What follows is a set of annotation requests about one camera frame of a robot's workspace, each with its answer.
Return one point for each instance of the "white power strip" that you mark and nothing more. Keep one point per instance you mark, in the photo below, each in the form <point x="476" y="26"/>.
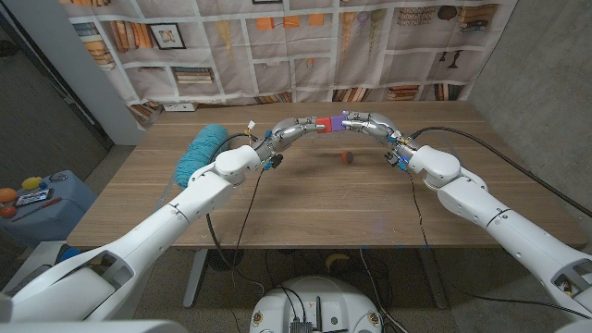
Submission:
<point x="180" y="107"/>

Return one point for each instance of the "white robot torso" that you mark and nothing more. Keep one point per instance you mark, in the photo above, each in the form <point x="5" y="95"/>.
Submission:
<point x="92" y="327"/>

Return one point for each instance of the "red magnetic cube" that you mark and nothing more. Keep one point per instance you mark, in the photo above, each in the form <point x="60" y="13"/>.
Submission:
<point x="324" y="126"/>

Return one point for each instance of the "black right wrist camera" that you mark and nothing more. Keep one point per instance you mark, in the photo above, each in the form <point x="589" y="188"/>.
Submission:
<point x="395" y="161"/>

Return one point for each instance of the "purple magnetic cube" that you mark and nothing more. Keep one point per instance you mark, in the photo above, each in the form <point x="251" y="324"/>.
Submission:
<point x="337" y="123"/>

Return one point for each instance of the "black round floor disc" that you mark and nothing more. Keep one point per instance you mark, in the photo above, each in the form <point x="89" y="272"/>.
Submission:
<point x="226" y="260"/>

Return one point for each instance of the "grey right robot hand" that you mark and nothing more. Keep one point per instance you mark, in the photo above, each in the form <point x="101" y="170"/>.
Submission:
<point x="379" y="125"/>

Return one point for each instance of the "red toy fruit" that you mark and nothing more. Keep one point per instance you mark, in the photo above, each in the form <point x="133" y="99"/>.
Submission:
<point x="7" y="212"/>

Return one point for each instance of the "black antenna module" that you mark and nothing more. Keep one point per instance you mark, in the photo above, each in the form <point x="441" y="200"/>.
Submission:
<point x="300" y="326"/>

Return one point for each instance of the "white robot mobile base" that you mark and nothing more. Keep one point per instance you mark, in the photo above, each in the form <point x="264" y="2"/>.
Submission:
<point x="277" y="310"/>

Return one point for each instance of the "yellow toy banana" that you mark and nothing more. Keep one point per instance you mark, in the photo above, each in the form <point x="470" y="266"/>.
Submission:
<point x="334" y="259"/>

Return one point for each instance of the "printed bookshelf backdrop cloth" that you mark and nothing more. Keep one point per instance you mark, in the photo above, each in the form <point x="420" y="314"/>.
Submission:
<point x="287" y="55"/>

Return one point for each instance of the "small grey round object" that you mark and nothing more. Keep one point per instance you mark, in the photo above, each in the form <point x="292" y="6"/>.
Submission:
<point x="57" y="177"/>

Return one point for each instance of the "grey-blue padded stool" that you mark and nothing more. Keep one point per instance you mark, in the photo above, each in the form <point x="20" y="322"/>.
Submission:
<point x="55" y="222"/>

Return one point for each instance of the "grey table leg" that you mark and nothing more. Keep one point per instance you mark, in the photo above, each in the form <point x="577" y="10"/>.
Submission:
<point x="435" y="282"/>

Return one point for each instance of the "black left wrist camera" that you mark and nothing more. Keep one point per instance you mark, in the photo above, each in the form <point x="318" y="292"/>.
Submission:
<point x="275" y="162"/>

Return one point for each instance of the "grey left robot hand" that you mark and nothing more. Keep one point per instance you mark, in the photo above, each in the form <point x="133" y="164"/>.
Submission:
<point x="287" y="131"/>

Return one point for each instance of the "white table leg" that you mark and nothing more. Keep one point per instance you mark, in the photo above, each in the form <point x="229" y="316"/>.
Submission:
<point x="194" y="282"/>

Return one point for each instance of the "teal yarn skein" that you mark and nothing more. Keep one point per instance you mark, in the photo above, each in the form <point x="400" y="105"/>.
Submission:
<point x="196" y="152"/>

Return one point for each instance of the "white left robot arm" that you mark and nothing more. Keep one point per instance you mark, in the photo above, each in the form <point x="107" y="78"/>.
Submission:
<point x="152" y="236"/>

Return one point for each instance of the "orange toy fruit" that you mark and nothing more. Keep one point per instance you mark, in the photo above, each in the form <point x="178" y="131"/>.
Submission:
<point x="7" y="195"/>

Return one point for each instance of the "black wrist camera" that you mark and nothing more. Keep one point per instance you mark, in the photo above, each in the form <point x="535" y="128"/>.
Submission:
<point x="275" y="162"/>
<point x="395" y="161"/>

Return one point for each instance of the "yellow toy lemon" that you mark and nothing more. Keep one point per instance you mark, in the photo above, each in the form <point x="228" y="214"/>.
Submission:
<point x="31" y="183"/>

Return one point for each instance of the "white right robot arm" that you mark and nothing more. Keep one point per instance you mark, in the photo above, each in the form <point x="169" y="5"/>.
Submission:
<point x="499" y="217"/>

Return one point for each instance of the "smartphone with colourful screen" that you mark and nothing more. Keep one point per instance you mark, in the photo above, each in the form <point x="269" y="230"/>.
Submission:
<point x="34" y="197"/>

